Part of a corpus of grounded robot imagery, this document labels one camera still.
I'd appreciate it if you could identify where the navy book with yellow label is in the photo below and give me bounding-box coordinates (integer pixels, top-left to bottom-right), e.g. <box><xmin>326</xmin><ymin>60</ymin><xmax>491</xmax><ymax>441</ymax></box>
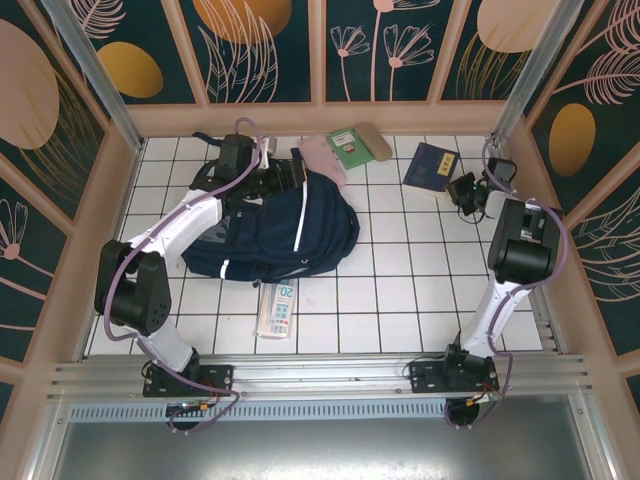
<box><xmin>402</xmin><ymin>142</ymin><xmax>460</xmax><ymax>200</ymax></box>

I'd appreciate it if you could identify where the pink pencil case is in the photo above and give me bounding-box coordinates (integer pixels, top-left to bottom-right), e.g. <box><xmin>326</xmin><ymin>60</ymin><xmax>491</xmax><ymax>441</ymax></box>
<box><xmin>298</xmin><ymin>135</ymin><xmax>348</xmax><ymax>189</ymax></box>

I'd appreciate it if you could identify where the navy blue backpack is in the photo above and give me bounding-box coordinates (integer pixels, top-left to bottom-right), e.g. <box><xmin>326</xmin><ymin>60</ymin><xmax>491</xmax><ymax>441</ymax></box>
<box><xmin>180</xmin><ymin>130</ymin><xmax>361</xmax><ymax>282</ymax></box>

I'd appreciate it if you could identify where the beige glasses case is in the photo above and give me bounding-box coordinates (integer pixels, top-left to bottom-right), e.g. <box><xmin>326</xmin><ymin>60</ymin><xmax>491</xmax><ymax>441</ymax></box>
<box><xmin>352</xmin><ymin>122</ymin><xmax>394</xmax><ymax>162</ymax></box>

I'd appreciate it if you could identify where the green notebook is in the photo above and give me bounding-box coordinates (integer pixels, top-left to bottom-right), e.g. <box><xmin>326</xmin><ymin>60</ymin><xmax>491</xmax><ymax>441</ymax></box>
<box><xmin>326</xmin><ymin>128</ymin><xmax>374</xmax><ymax>171</ymax></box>

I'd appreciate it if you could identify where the clear pack of blue pens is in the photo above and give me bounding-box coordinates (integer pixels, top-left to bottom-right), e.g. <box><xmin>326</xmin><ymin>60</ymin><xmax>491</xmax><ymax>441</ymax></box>
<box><xmin>253</xmin><ymin>279</ymin><xmax>300</xmax><ymax>342</ymax></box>

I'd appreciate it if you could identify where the grey metal sheet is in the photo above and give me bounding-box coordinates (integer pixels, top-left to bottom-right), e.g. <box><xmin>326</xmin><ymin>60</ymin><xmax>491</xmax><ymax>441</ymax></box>
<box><xmin>49</xmin><ymin>394</ymin><xmax>601</xmax><ymax>480</ymax></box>

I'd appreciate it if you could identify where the aluminium corner post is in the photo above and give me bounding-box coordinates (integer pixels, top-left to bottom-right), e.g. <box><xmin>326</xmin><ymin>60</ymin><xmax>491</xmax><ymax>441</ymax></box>
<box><xmin>489</xmin><ymin>0</ymin><xmax>586</xmax><ymax>147</ymax></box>
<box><xmin>39</xmin><ymin>0</ymin><xmax>147</xmax><ymax>154</ymax></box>

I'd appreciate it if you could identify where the aluminium side rail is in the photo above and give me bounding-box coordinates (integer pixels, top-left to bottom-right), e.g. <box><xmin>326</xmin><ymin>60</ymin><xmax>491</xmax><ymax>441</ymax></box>
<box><xmin>487</xmin><ymin>142</ymin><xmax>569</xmax><ymax>357</ymax></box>

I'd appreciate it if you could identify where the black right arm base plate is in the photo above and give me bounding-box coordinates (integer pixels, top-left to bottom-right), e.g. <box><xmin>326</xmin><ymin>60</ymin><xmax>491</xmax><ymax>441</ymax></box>
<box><xmin>408</xmin><ymin>360</ymin><xmax>501</xmax><ymax>396</ymax></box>

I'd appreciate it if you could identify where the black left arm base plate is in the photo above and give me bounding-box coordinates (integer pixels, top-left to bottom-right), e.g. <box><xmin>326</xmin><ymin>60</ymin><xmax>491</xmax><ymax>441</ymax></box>
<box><xmin>143</xmin><ymin>364</ymin><xmax>235</xmax><ymax>399</ymax></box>

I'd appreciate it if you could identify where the aluminium rail frame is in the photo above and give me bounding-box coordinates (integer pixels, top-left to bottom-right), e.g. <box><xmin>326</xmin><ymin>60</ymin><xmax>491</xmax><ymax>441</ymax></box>
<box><xmin>47</xmin><ymin>353</ymin><xmax>594</xmax><ymax>401</ymax></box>

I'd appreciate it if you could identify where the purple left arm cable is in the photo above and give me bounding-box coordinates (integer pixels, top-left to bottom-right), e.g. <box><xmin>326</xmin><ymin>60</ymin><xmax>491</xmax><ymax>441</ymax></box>
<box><xmin>102</xmin><ymin>117</ymin><xmax>266</xmax><ymax>436</ymax></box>

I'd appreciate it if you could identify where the slotted grey cable duct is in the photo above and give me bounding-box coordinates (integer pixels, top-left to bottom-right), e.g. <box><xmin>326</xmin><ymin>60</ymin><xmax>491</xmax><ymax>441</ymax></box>
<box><xmin>67</xmin><ymin>403</ymin><xmax>451</xmax><ymax>421</ymax></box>

